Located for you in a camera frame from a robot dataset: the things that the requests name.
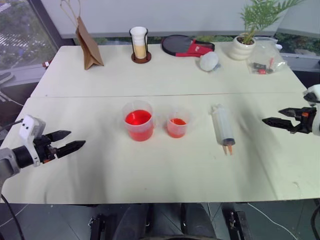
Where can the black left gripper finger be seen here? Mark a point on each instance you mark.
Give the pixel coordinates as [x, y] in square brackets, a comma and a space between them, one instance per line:
[58, 136]
[70, 147]

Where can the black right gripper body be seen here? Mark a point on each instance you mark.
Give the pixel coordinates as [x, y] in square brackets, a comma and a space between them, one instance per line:
[305, 120]

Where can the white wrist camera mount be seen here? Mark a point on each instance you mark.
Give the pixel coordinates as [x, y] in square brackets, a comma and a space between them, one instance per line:
[30, 132]
[315, 105]

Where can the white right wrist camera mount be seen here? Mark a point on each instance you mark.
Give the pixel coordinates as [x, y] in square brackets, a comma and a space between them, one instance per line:
[315, 105]

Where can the small red white clamp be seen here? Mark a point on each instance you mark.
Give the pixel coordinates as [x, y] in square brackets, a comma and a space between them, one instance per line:
[46, 64]

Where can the white ribbed plant pot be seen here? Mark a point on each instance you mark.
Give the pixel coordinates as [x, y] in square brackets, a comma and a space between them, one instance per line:
[241, 48]

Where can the clear plastic syringe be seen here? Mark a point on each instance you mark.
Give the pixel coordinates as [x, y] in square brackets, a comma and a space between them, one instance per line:
[223, 127]

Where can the brown paper bag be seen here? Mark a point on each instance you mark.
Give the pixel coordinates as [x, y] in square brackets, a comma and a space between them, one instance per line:
[88, 47]

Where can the small beaker with red liquid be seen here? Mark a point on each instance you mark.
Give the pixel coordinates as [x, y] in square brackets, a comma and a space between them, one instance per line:
[177, 125]

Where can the paper cups in holder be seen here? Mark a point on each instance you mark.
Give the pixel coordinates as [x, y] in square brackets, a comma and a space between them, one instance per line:
[147, 53]

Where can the green palm plant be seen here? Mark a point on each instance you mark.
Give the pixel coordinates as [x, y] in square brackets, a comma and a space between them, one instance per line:
[260, 12]

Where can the clear plastic bag with parts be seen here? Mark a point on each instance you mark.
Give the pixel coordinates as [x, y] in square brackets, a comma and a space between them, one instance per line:
[265, 58]

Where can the black table leg bracket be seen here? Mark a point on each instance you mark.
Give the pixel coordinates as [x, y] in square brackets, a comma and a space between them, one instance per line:
[238, 221]
[96, 225]

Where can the dark rounded robot leg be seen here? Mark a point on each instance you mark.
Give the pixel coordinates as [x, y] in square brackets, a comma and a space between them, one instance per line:
[197, 220]

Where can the large beaker with red liquid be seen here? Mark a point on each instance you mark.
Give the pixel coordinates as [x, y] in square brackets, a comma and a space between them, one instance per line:
[138, 122]

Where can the black red paddle case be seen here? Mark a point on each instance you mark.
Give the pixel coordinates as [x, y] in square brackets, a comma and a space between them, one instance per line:
[185, 46]

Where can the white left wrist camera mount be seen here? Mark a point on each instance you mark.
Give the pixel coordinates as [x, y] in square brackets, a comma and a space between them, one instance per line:
[30, 132]

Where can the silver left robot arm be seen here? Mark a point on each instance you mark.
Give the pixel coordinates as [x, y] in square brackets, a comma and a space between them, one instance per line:
[8, 160]

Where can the grey white crumpled cloth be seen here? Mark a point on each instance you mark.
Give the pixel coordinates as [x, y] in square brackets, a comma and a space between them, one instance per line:
[208, 62]

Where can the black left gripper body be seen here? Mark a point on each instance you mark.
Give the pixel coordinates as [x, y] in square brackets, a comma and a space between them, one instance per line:
[44, 149]

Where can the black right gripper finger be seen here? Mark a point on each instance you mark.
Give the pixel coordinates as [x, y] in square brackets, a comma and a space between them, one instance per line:
[277, 122]
[288, 111]

